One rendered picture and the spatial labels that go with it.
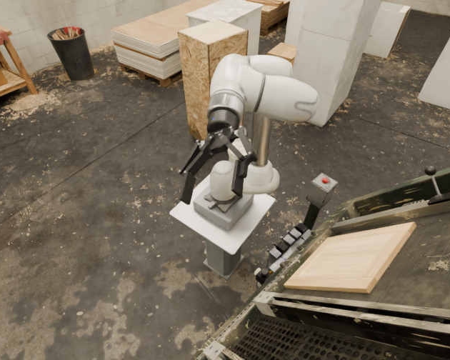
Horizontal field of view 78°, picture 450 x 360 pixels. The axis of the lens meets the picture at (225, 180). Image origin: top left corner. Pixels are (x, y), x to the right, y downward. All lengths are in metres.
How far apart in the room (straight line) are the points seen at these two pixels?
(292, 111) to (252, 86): 0.12
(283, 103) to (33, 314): 2.39
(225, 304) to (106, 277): 0.98
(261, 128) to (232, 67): 0.68
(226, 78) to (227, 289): 1.87
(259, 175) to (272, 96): 0.83
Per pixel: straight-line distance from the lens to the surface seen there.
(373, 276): 1.09
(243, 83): 0.73
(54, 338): 2.55
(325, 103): 3.70
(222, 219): 1.66
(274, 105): 0.75
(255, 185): 1.56
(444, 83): 4.98
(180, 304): 2.35
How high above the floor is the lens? 2.19
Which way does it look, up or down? 47 degrees down
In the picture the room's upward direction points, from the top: straight up
